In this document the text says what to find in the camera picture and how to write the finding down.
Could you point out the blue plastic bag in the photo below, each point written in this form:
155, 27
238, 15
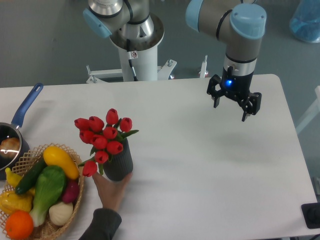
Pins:
305, 22

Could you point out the white garlic bulb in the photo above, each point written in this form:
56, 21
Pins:
60, 213

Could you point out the dark green cucumber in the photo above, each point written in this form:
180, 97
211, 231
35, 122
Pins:
30, 178

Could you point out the yellow bell pepper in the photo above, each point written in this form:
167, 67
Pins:
11, 202

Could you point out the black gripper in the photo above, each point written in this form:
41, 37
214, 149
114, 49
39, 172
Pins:
236, 88

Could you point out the yellow squash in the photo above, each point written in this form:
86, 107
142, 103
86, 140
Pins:
55, 156

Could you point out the black device at edge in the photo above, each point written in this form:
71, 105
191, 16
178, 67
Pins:
311, 214

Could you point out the brown bread roll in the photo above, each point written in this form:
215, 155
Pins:
9, 148

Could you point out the green leafy cabbage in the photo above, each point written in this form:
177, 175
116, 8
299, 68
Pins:
48, 189

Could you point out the blue handled saucepan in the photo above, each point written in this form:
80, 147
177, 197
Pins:
12, 130

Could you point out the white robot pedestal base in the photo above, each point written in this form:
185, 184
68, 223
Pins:
137, 46

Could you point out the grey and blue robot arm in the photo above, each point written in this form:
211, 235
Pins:
240, 24

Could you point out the orange fruit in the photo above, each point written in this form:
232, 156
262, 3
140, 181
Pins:
19, 225

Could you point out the purple red onion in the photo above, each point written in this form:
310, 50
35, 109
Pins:
71, 192

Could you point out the dark grey sleeved forearm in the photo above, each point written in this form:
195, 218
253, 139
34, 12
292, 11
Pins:
103, 226

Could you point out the person's hand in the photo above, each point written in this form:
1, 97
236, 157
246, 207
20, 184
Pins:
111, 193

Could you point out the white frame at right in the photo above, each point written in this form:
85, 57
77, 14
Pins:
312, 111

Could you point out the dark grey ribbed vase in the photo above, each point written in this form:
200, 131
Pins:
120, 165

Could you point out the red tulip bouquet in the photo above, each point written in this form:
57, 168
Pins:
106, 138

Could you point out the yellow banana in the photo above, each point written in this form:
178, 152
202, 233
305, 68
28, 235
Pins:
21, 184

